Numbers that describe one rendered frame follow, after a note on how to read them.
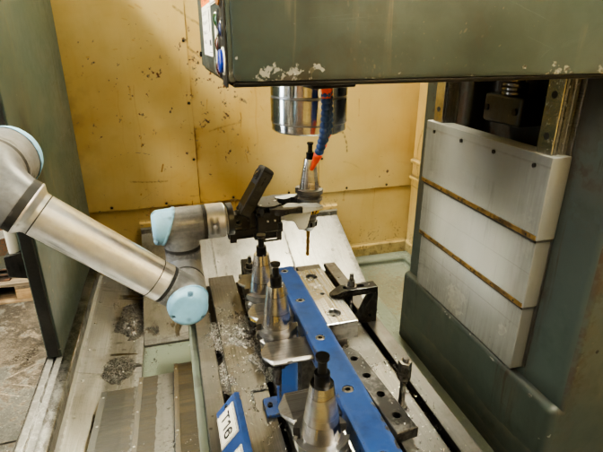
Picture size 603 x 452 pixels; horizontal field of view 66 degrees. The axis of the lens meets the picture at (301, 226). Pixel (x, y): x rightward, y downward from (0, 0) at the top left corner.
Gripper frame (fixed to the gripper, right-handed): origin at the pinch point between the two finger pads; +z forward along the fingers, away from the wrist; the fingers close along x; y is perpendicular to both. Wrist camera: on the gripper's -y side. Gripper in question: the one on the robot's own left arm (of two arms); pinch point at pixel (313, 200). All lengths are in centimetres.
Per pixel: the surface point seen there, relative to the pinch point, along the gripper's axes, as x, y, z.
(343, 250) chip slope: -77, 53, 42
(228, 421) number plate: 23.9, 34.7, -25.9
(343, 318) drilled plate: 4.9, 30.0, 6.3
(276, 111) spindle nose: 2.3, -20.4, -8.7
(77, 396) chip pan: -27, 61, -62
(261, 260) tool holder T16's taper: 25.8, 0.2, -18.5
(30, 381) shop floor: -131, 129, -106
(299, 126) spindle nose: 6.7, -18.1, -5.4
